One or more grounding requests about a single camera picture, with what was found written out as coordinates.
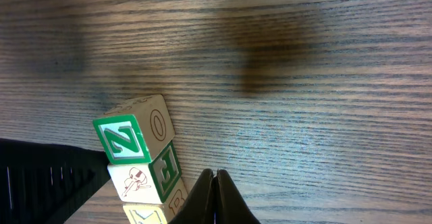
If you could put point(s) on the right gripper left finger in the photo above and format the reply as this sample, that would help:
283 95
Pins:
199 205

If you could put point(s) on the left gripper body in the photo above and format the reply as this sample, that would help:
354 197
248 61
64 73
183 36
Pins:
47 183

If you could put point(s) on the white picture block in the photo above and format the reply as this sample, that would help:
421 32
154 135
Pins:
147 182

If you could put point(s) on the green letter Z block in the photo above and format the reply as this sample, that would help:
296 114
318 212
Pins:
136 130

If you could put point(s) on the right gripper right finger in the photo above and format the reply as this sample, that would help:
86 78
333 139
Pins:
230 205

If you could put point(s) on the yellow block cluster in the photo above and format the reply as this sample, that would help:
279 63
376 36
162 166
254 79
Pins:
139 213

